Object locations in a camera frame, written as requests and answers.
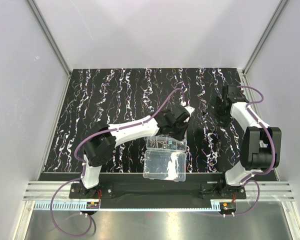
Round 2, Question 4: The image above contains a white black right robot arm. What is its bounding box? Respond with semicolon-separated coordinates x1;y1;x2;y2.
211;85;282;198

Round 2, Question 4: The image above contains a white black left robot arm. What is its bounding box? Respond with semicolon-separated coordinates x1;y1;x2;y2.
74;103;195;198

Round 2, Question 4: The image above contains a clear plastic organizer box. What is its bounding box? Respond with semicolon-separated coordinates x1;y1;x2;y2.
143;135;187;182

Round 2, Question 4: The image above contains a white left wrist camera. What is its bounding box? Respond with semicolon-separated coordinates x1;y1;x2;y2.
180;100;195;115

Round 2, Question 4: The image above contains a grey cable duct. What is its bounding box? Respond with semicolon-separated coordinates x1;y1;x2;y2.
34;200;221;212

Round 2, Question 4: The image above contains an aluminium frame profile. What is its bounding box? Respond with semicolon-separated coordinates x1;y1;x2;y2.
26;0;73;78

